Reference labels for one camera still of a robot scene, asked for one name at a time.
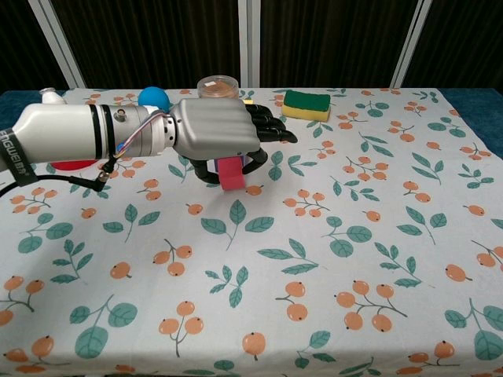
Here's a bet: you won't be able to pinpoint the dark folding screen panel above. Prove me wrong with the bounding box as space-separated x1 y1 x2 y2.
29 0 252 90
391 0 503 90
0 0 86 92
251 0 424 90

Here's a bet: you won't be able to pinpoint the red tape roll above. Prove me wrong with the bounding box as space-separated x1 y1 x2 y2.
50 158 99 172

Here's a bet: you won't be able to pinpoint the small pink cube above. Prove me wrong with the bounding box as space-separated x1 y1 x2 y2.
218 156 246 192

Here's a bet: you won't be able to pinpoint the green yellow sponge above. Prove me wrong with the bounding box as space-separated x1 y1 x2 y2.
281 89 332 122

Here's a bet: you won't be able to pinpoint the small white drink bottle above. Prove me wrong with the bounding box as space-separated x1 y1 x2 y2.
39 87 66 105

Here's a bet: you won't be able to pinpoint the blue ball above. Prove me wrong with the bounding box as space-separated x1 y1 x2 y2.
138 86 173 114

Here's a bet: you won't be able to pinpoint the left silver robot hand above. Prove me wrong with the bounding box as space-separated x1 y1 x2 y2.
172 97 299 185

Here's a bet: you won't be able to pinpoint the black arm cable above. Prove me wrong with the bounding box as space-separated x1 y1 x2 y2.
0 155 116 199

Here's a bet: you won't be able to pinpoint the floral print tablecloth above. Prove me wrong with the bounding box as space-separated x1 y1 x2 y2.
0 86 503 377

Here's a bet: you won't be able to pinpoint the clear jar brown contents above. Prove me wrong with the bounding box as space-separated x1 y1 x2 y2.
196 75 240 101

